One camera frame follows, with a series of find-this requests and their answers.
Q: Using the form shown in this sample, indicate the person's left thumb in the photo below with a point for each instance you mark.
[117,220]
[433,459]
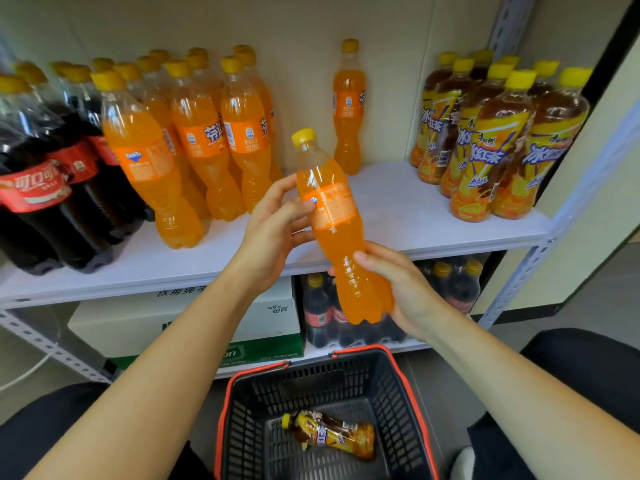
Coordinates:
[302,238]

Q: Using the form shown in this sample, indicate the green cardboard box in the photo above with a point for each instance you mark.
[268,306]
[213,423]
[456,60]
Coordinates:
[260,349]

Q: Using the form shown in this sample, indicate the cluster of small cola bottles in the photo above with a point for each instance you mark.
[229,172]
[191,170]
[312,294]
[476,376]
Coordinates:
[320,314]

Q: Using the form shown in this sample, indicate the person's right leg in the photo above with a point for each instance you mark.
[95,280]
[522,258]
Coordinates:
[590,364]

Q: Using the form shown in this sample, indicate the grey metal shelving rack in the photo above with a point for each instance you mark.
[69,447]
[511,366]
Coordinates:
[410,209]

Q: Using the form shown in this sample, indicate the row of orange soda bottles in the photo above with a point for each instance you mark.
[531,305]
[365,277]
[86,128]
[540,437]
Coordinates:
[200,144]

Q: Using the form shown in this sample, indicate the person's right thumb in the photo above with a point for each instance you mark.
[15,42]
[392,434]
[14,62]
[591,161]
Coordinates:
[372,262]

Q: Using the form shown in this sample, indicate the row of large cola bottles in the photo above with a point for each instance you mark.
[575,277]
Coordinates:
[50,194]

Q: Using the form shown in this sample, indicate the group of iced tea bottles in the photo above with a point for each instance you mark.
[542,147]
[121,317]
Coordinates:
[500,144]

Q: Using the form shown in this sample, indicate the person's right hand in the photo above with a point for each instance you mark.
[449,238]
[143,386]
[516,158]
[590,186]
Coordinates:
[410,294]

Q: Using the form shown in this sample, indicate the orange soda bottle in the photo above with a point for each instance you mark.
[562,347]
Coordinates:
[348,109]
[336,229]

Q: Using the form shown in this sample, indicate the person's left forearm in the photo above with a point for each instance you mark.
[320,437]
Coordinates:
[150,379]

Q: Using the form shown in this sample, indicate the iced tea bottle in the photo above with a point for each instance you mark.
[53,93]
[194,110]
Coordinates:
[330,434]

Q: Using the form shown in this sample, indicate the white cardboard box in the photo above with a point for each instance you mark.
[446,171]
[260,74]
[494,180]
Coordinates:
[125,319]

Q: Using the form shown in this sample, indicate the person's right forearm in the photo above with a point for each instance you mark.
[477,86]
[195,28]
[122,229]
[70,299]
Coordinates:
[520,399]

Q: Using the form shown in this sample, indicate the person's left hand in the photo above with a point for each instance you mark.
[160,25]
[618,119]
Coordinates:
[265,234]

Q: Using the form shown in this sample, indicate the person's white shoe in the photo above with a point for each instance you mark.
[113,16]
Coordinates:
[464,467]

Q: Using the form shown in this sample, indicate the black shopping basket red rim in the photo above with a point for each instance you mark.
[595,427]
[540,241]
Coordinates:
[350,379]

